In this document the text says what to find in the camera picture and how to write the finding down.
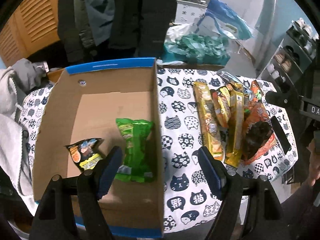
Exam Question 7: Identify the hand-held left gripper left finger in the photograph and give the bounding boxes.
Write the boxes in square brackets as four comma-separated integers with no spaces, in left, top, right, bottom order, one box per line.
[29,146,123,240]

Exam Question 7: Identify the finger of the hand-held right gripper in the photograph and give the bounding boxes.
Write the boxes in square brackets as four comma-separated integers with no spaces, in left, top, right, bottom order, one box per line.
[265,91,304,107]

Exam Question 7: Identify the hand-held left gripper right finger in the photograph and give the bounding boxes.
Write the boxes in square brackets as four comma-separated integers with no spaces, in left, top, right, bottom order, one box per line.
[197,146,292,240]

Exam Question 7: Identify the orange green snack packet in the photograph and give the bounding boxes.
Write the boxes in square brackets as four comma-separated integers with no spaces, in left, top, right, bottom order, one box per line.
[247,80,265,105]

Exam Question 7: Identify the black snack packet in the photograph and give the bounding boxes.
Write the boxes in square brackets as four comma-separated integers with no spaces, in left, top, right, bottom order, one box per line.
[64,137,105,173]

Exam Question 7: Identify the large orange snack packet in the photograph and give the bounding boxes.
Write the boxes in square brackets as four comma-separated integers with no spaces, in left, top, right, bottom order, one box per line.
[242,102,277,166]

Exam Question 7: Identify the gold snack packet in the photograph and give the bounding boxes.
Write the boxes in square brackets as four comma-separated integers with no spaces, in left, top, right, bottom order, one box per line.
[224,85,245,167]

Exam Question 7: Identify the long yellow snack packet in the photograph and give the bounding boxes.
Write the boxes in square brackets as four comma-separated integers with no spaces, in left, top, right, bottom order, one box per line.
[194,81,225,162]

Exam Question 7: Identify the small orange yellow snack packet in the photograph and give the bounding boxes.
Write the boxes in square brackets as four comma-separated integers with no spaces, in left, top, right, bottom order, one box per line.
[212,87,233,128]

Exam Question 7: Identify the cardboard box with blue edge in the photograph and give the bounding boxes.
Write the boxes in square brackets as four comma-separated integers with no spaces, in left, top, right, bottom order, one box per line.
[32,57,164,239]

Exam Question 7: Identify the person's right forearm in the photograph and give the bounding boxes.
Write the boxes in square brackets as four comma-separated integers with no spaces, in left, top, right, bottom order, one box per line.
[281,140,320,240]

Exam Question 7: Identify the black smartphone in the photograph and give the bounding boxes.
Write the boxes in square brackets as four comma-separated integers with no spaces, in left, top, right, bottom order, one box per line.
[271,116,292,155]

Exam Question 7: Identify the grey shoe rack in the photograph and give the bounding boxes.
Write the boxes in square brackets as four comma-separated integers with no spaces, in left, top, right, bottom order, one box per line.
[257,17,320,93]

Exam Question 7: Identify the clear plastic wrapper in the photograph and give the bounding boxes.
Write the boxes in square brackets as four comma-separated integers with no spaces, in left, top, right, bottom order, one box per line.
[219,70,244,85]

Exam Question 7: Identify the cat print tablecloth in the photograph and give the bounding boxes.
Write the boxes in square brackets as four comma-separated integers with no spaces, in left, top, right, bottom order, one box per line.
[19,65,299,233]

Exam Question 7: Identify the green plastic bags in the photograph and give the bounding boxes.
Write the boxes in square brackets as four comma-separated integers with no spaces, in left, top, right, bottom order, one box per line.
[164,35,231,65]

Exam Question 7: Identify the blue plastic bag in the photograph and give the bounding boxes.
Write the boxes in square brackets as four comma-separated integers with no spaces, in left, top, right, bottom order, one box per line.
[195,0,254,41]

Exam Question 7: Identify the white fleece blanket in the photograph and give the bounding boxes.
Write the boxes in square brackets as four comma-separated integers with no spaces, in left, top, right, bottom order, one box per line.
[0,67,38,207]

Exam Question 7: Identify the small brown cardboard box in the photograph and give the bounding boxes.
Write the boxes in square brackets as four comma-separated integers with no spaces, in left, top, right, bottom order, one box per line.
[46,69,66,83]

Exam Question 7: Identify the white plastic bag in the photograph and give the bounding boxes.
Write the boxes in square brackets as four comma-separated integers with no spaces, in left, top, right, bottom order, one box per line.
[166,23,198,46]

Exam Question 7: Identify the white patterned appliance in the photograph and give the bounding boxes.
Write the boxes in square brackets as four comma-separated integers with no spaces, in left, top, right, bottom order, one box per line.
[174,0,208,26]

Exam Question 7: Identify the grey hooded garment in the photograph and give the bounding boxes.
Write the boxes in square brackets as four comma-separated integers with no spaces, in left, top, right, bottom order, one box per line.
[11,58,53,96]

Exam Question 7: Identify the dark olive hanging jacket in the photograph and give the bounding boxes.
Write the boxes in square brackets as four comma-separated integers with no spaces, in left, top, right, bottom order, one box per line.
[57,0,100,63]

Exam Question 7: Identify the grey blue hanging garment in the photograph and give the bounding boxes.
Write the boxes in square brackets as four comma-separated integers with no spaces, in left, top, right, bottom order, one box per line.
[82,0,121,48]

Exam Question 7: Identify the wooden louvered cabinet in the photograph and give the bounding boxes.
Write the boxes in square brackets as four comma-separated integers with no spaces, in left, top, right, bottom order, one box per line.
[0,0,63,67]

